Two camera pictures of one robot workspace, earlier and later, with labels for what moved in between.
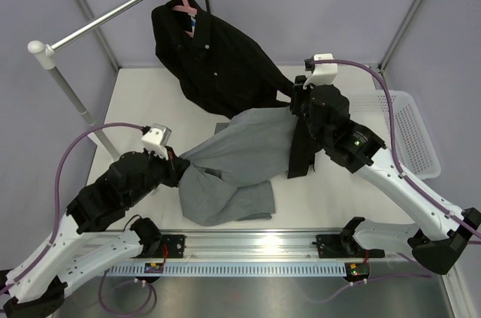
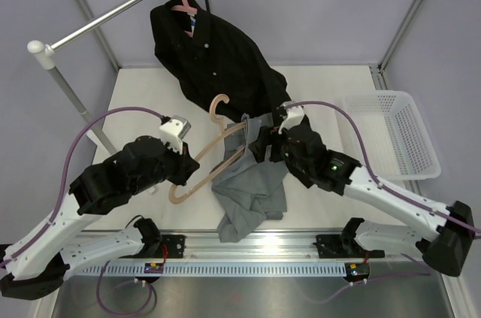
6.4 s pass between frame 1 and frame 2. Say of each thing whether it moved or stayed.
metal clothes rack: stayed
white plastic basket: stayed
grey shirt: moved
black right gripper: moved
